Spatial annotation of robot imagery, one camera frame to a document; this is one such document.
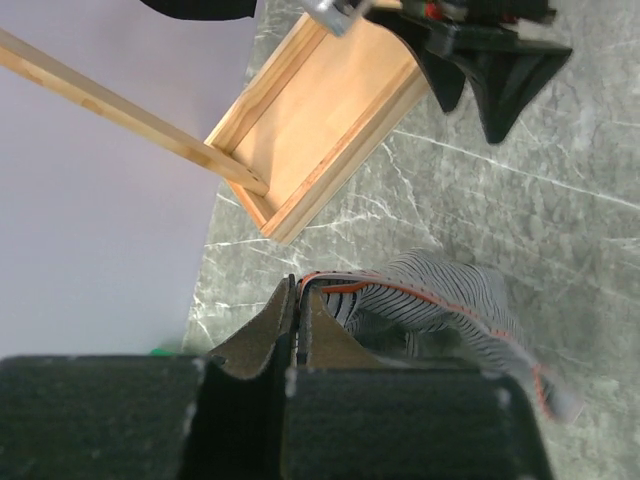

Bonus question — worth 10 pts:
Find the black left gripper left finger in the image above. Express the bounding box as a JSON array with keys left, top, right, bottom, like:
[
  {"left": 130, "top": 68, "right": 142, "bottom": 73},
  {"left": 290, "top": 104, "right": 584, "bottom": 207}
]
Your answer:
[{"left": 208, "top": 275, "right": 296, "bottom": 380}]

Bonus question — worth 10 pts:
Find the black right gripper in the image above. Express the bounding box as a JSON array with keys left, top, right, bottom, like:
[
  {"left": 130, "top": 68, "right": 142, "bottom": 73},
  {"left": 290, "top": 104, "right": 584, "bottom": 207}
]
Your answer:
[{"left": 367, "top": 1, "right": 573, "bottom": 144}]

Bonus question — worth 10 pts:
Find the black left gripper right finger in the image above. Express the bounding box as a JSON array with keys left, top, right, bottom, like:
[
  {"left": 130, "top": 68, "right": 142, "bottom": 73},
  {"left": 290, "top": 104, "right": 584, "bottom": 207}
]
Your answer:
[{"left": 297, "top": 288, "right": 380, "bottom": 369}]

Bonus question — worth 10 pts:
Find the striped grey boxer underwear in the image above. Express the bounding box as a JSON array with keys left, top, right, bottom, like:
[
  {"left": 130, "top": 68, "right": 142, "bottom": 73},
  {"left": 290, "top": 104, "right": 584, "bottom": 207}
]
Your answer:
[{"left": 298, "top": 249, "right": 583, "bottom": 423}]

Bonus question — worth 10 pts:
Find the green plastic tray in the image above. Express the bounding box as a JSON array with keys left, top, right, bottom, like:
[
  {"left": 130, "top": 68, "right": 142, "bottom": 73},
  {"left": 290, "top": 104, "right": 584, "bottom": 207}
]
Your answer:
[{"left": 149, "top": 346, "right": 181, "bottom": 357}]

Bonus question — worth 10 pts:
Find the wooden clothes rack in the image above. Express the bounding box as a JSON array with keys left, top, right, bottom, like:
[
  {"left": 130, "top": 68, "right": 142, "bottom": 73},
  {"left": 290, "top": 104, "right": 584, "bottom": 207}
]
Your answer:
[{"left": 1, "top": 1, "right": 428, "bottom": 243}]

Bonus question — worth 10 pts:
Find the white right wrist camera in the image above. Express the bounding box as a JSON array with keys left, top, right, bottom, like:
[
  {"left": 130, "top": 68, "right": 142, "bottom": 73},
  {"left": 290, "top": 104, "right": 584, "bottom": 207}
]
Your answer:
[{"left": 299, "top": 0, "right": 373, "bottom": 37}]

